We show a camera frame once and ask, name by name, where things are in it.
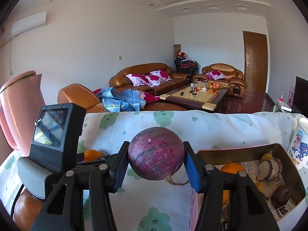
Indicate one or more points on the pink cookie tin box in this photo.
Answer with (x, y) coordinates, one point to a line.
(249, 206)

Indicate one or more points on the brown leather armchair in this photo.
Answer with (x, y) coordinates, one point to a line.
(224, 74)

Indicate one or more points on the stacked dark chairs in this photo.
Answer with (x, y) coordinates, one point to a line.
(183, 63)

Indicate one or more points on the round purple radish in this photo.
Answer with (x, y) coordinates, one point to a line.
(156, 153)

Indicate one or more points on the white cartoon paper cup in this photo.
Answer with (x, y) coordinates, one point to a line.
(297, 150)

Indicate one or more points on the large orange mandarin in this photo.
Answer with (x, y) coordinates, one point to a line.
(231, 168)

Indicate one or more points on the black television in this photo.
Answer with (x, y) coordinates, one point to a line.
(300, 100)

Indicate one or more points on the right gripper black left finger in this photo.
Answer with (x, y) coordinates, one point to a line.
(105, 179)

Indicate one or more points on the wooden coffee table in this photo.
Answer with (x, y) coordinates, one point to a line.
(210, 97)

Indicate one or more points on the near brown leather chair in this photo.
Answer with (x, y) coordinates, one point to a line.
(82, 96)

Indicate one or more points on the small yellow-green citrus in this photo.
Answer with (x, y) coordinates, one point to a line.
(266, 157)

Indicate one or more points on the long brown leather sofa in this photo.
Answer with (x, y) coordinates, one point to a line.
(120, 82)

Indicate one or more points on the yam piece in tin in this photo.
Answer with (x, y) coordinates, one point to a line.
(281, 196)

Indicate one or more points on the pink floral sofa cushion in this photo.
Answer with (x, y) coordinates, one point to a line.
(153, 79)

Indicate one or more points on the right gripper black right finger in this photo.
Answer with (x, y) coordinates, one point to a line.
(206, 179)

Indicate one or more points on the white green-patterned tablecloth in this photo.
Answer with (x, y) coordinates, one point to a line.
(139, 204)

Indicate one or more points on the brown wooden door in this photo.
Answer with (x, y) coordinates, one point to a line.
(256, 61)

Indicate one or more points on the small orange mandarin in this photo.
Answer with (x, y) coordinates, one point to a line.
(92, 155)

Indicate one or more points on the blue plaid blanket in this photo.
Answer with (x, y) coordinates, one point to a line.
(125, 101)

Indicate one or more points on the white wall air conditioner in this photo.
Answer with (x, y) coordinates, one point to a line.
(29, 23)

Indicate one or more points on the pink electric kettle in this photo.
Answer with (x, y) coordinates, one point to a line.
(21, 101)

